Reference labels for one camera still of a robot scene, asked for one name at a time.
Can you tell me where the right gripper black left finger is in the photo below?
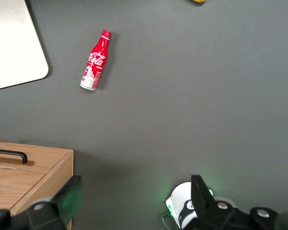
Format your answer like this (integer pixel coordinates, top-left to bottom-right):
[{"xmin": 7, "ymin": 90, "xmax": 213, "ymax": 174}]
[{"xmin": 26, "ymin": 174, "xmax": 84, "ymax": 230}]

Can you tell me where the wooden drawer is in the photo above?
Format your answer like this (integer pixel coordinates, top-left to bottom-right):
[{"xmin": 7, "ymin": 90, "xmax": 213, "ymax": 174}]
[
  {"xmin": 0, "ymin": 140, "xmax": 71, "ymax": 174},
  {"xmin": 0, "ymin": 167, "xmax": 48, "ymax": 213}
]

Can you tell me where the black lower drawer handle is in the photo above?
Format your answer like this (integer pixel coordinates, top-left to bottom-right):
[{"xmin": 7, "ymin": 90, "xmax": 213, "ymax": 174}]
[{"xmin": 0, "ymin": 148, "xmax": 28, "ymax": 164}]

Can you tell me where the red coke bottle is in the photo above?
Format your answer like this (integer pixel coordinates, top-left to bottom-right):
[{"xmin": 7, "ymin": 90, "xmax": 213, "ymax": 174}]
[{"xmin": 79, "ymin": 29, "xmax": 112, "ymax": 92}]

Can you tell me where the cream plastic tray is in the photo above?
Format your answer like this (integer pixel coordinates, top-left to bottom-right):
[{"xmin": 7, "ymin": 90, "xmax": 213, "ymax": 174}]
[{"xmin": 0, "ymin": 0, "xmax": 49, "ymax": 92}]

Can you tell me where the wooden upper drawer front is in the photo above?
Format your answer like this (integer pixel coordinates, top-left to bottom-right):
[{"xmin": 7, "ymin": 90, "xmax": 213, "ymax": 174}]
[{"xmin": 0, "ymin": 167, "xmax": 48, "ymax": 213}]

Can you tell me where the wooden lower drawer front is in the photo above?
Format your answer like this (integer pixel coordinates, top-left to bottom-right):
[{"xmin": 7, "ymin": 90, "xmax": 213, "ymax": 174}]
[{"xmin": 0, "ymin": 140, "xmax": 71, "ymax": 174}]

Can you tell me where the wooden drawer cabinet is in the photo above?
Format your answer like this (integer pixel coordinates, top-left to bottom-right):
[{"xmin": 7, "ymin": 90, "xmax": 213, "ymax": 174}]
[{"xmin": 0, "ymin": 140, "xmax": 74, "ymax": 230}]

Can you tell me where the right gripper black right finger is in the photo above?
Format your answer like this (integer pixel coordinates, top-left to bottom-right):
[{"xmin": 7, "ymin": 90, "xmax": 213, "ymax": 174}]
[{"xmin": 187, "ymin": 174, "xmax": 239, "ymax": 230}]

